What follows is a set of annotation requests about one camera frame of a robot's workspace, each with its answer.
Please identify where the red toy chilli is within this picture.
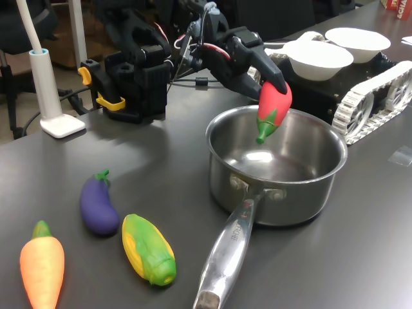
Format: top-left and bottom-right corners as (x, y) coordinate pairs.
(256, 80), (293, 145)

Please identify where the black office chair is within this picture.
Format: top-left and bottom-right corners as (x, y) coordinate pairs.
(236, 0), (316, 42)
(0, 0), (61, 139)

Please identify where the pale grey putty lump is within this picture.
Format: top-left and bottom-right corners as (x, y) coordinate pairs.
(187, 1), (221, 35)

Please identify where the white bowl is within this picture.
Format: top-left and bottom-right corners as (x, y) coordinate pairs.
(324, 27), (391, 64)
(282, 41), (354, 81)

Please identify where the black vehicle with white tracks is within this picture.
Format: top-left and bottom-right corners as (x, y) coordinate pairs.
(246, 30), (412, 145)

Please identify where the black and yellow clamp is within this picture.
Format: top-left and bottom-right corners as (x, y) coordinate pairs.
(78, 59), (126, 118)

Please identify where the clear tape piece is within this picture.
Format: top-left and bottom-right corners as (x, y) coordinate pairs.
(388, 145), (412, 167)

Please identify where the white upright pole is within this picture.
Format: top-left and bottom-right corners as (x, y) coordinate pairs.
(68, 0), (87, 68)

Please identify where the purple toy aubergine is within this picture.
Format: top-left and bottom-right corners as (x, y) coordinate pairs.
(79, 169), (120, 236)

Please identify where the yellow green toy corn cob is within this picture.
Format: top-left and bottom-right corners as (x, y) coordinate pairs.
(122, 213), (177, 286)

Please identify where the orange toy carrot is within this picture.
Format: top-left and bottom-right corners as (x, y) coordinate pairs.
(19, 220), (66, 309)

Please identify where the long black cable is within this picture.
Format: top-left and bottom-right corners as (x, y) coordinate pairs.
(165, 75), (226, 88)

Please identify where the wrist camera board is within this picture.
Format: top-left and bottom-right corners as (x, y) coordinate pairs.
(178, 30), (202, 71)

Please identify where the steel pan with long handle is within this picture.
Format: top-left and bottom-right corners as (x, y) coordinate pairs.
(192, 104), (349, 309)

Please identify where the white post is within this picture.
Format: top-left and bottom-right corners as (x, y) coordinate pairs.
(15, 0), (87, 139)

